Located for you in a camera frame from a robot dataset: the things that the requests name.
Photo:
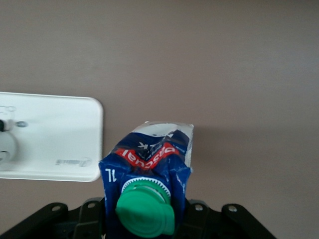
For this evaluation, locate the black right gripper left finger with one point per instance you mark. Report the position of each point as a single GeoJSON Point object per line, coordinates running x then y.
{"type": "Point", "coordinates": [49, 221]}

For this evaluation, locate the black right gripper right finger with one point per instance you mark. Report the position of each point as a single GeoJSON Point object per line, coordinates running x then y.
{"type": "Point", "coordinates": [224, 224]}

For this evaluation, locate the blue milk carton green cap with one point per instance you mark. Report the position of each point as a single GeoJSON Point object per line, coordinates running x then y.
{"type": "Point", "coordinates": [149, 161]}

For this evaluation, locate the cream rabbit print tray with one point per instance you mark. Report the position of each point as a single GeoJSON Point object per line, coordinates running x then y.
{"type": "Point", "coordinates": [62, 129]}

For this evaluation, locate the brown table cover sheet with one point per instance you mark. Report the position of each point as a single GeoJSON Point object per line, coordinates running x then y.
{"type": "Point", "coordinates": [199, 62]}

